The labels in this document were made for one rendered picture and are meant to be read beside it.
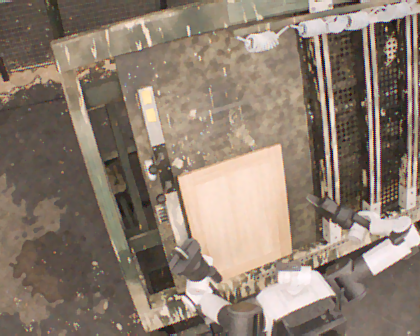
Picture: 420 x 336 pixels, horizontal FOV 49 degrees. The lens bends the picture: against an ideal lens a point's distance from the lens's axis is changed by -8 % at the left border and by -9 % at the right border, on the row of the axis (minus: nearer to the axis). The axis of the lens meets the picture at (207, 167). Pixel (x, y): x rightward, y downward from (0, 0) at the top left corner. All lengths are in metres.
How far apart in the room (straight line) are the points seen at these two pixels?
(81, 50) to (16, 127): 2.42
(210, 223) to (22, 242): 1.73
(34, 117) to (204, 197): 2.26
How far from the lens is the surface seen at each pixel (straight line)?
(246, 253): 2.19
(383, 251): 1.82
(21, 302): 3.29
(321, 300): 1.75
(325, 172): 2.13
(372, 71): 2.10
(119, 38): 1.61
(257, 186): 2.04
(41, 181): 3.61
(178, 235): 1.99
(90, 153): 1.75
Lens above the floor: 3.00
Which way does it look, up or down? 59 degrees down
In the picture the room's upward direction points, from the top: 3 degrees clockwise
